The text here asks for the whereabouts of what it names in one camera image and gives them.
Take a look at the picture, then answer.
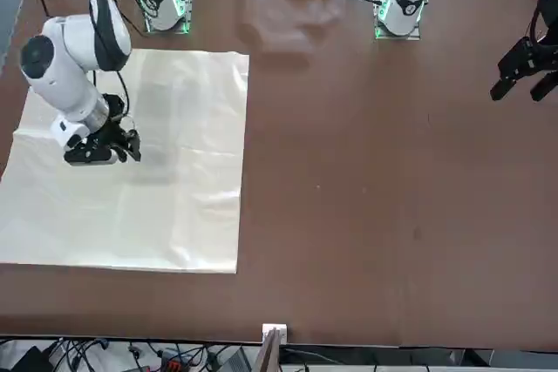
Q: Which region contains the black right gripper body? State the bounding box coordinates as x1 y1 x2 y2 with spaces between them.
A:
91 93 132 143

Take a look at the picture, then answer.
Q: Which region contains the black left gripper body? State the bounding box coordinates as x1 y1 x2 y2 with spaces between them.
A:
534 0 558 48

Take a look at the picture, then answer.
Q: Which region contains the cream tablecloth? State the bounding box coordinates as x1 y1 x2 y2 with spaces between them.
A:
0 48 250 275

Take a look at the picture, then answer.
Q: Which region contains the large black power brick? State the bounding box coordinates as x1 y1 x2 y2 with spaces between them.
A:
10 345 53 372

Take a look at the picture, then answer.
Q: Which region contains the orange black connector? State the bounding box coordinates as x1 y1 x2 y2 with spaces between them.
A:
160 349 183 371

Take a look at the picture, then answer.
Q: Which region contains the small white table bracket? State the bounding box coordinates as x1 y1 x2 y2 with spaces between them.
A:
261 322 289 342

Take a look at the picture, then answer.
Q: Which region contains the aluminium frame post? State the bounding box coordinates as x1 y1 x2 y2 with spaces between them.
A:
255 329 282 372

